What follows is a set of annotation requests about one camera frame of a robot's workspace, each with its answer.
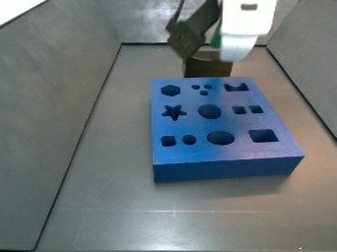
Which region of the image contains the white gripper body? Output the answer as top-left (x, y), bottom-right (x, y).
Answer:
top-left (219, 0), bottom-right (278, 62)

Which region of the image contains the green oval cylinder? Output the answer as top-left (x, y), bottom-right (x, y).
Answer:
top-left (209, 23), bottom-right (220, 48)

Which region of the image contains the black curved fixture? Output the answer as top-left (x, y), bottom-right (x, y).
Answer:
top-left (183, 50), bottom-right (232, 78)

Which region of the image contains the blue foam shape board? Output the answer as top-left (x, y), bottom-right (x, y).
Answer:
top-left (149, 77), bottom-right (303, 182)

